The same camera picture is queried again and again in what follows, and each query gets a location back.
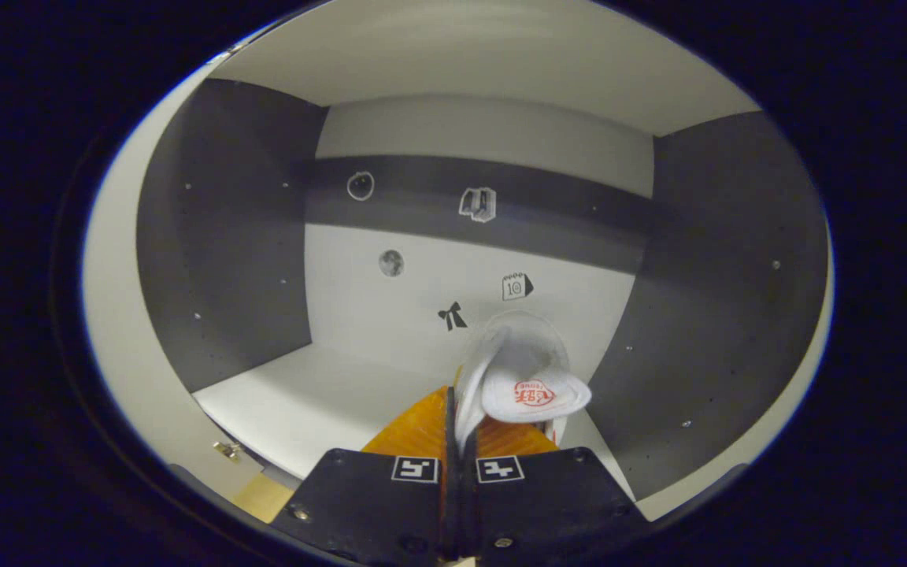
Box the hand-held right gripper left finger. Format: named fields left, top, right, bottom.
left=268, top=386, right=462, bottom=564

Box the white shoe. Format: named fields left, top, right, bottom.
left=453, top=309, right=592, bottom=458

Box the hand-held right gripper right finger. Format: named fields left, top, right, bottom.
left=460, top=416, right=651, bottom=564

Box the grey shoe cabinet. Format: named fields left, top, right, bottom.
left=82, top=0, right=834, bottom=524

